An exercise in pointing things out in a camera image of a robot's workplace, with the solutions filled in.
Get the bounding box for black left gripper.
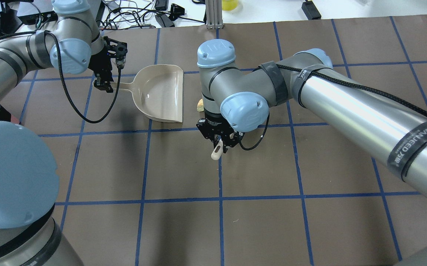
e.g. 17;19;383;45
88;36;128;93

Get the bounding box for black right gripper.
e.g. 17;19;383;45
196;117;244;154

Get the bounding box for beige hand brush black bristles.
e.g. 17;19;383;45
211;141;223;160

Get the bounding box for beige plastic dustpan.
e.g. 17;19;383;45
119;64;184;123

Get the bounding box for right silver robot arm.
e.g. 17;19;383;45
197;39;427;198

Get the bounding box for black power adapter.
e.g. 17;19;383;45
155;13;175;28

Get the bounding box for yellow tape roll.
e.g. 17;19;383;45
221;0;239;11

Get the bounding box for black small power brick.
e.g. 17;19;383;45
301;0;321;20

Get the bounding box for black braided left cable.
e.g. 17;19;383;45
44;31;125;124

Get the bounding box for aluminium frame post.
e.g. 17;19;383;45
205;0;224;29

